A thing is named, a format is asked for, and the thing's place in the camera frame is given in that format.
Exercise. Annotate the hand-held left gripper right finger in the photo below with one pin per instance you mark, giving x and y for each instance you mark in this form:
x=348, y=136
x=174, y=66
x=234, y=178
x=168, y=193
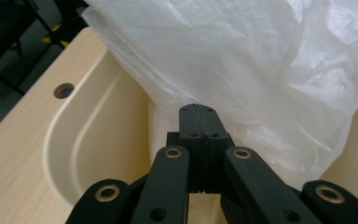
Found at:
x=216, y=140

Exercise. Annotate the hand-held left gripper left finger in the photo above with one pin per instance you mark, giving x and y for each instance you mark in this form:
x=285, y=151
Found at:
x=190, y=146

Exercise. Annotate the translucent white plastic bag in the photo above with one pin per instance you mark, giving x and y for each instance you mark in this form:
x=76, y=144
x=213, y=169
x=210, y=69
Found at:
x=245, y=71

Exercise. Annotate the white trash can with face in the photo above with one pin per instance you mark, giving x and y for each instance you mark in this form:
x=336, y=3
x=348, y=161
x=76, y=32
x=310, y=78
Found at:
x=105, y=133

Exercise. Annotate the black yellow striped stand base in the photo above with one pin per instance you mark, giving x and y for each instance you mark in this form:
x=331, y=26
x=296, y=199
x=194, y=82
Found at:
x=60, y=34

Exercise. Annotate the black folding chair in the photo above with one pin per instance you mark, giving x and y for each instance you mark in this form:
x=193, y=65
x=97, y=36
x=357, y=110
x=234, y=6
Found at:
x=0, y=37

